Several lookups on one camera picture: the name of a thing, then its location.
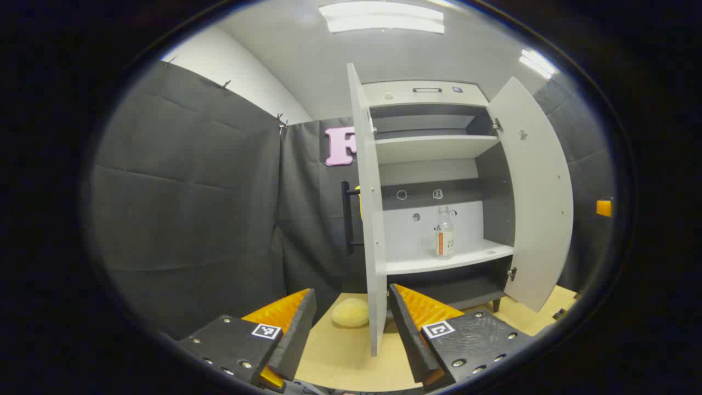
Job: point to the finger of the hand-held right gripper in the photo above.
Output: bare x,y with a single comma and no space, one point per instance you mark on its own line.
604,208

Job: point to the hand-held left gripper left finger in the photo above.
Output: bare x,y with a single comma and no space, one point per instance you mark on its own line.
293,334

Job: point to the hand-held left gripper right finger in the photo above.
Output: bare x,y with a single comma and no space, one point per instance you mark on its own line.
408,334

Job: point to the yellow fluffy round coaster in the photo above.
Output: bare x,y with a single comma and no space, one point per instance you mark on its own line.
350,312

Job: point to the clear plastic bottle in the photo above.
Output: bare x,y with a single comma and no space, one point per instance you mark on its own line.
445,241

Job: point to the grey white cabinet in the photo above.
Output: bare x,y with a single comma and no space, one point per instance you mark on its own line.
433,148

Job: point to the black backdrop cloth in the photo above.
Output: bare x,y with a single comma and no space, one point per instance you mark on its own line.
186,219

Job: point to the small ceiling light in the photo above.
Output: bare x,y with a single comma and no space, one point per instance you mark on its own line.
537,62

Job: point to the large rectangular ceiling light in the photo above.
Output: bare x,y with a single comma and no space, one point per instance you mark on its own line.
381,16

